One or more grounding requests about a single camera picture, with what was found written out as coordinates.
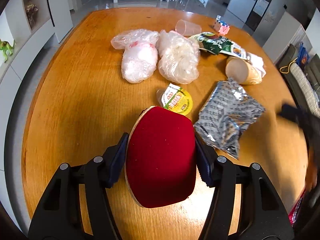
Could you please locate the clear plastic cup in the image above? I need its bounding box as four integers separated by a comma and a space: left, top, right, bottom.
175, 20, 202, 36

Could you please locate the orange paper bread bag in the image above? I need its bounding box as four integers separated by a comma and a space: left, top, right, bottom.
225, 56, 262, 85

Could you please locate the white cloth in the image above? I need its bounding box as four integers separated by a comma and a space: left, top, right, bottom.
247, 52, 266, 78

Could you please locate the green toy dinosaur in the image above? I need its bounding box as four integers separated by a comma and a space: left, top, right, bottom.
0, 40, 16, 62

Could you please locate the colourful foam puzzle cube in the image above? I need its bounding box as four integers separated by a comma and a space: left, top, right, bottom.
213, 15, 230, 35

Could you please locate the green snack packet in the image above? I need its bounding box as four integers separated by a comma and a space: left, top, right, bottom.
189, 32, 233, 55

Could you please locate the yellow foil lid cup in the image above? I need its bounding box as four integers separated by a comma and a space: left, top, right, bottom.
156, 83, 193, 116

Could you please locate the plastic bag with red print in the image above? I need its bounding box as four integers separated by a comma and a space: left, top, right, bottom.
111, 29, 159, 83

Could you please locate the dried flower vase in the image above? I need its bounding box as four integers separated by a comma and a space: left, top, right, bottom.
25, 3, 39, 28

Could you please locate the grey sofa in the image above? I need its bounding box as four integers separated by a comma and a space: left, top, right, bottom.
276, 44, 319, 117

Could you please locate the white sideboard cabinet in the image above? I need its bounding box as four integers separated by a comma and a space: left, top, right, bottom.
0, 24, 57, 221

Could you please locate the silver foil printed bag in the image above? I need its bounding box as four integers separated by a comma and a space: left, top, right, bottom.
194, 78, 265, 159

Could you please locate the clear plastic bag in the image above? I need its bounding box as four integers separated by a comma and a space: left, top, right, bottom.
157, 30, 200, 84

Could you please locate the red table tennis paddle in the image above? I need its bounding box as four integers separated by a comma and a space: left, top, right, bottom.
125, 106, 196, 208

